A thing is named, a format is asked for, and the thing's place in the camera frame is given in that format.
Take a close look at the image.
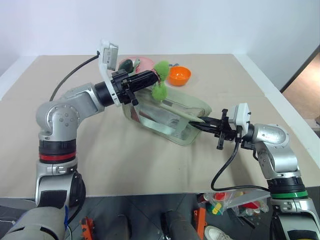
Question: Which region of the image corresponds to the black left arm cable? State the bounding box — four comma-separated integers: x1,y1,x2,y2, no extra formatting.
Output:
48,50,102,102

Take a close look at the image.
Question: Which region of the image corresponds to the white shoe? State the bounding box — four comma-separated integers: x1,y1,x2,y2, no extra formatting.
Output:
204,225,234,240

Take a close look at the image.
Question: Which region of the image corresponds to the green plush keychain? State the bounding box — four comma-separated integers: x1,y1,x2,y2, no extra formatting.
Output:
150,60,171,102

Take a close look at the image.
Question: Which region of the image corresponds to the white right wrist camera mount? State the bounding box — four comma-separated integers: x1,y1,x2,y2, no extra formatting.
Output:
228,102,251,131

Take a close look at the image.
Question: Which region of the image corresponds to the clear bag of toys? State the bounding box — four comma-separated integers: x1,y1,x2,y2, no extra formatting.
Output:
202,189,271,217

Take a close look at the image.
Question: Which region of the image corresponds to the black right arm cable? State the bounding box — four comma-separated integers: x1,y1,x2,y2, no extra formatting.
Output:
210,138,272,193

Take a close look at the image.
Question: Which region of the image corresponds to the green clear zip pouch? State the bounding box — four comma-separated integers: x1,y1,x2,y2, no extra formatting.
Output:
121,83,214,147

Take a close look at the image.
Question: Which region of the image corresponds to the pink plastic plate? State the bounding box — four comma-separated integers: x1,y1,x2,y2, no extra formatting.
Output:
117,56,156,76

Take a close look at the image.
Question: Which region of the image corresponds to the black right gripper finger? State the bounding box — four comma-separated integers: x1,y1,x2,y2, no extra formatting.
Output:
191,122,219,138
190,115,223,126

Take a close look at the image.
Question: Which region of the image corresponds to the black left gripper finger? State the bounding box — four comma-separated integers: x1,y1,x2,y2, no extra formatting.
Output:
128,70,161,86
130,79,161,93

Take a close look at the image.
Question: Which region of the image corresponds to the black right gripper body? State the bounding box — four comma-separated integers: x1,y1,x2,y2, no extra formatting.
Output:
213,108,243,151

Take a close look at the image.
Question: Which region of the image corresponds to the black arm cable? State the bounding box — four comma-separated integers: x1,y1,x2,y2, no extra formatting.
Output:
48,50,102,102
210,138,272,193

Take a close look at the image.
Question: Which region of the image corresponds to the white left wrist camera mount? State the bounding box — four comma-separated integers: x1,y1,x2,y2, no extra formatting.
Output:
96,38,121,107

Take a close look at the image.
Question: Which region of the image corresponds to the orange plastic bowl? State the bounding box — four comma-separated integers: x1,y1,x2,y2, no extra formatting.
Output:
167,65,193,87

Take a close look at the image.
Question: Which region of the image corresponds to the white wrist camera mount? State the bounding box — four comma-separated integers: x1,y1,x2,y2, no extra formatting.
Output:
228,102,251,131
96,38,121,107

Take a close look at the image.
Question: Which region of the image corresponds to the brown wooden panel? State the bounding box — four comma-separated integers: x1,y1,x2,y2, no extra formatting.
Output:
279,43,320,94

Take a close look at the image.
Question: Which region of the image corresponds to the dark green toy vegetable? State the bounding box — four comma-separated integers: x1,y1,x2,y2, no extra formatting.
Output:
118,58,135,74

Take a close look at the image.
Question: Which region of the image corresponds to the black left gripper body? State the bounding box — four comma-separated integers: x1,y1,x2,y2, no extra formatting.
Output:
111,69,140,106

